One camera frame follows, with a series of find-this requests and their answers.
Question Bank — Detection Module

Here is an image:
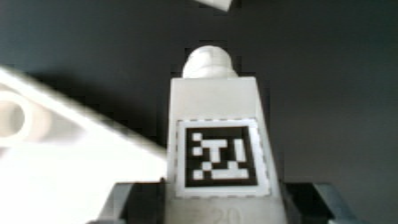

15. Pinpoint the white square table top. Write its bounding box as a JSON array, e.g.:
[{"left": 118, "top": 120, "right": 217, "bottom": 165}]
[{"left": 0, "top": 65, "right": 166, "bottom": 224}]

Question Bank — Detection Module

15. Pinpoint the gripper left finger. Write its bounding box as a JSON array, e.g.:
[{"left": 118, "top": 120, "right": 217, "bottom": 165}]
[{"left": 87, "top": 182, "right": 166, "bottom": 224}]

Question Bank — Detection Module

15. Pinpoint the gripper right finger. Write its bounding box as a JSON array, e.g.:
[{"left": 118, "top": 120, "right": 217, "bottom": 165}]
[{"left": 285, "top": 182, "right": 370, "bottom": 224}]

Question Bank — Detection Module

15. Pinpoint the white table leg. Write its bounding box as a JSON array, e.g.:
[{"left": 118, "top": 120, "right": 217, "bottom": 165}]
[
  {"left": 194, "top": 0, "right": 242, "bottom": 12},
  {"left": 166, "top": 46, "right": 288, "bottom": 224}
]

